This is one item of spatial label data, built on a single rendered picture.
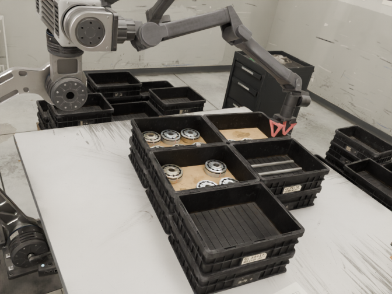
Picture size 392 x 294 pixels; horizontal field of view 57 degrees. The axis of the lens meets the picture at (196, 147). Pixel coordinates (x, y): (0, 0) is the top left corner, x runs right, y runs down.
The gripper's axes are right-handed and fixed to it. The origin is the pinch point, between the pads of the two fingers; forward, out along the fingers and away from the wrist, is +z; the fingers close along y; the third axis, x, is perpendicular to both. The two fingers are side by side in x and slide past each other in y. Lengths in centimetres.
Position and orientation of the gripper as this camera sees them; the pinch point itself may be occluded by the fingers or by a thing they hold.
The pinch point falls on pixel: (279, 133)
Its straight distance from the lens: 173.1
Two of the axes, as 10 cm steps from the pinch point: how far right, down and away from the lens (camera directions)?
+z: -2.4, 8.9, 3.9
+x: -6.7, -4.4, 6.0
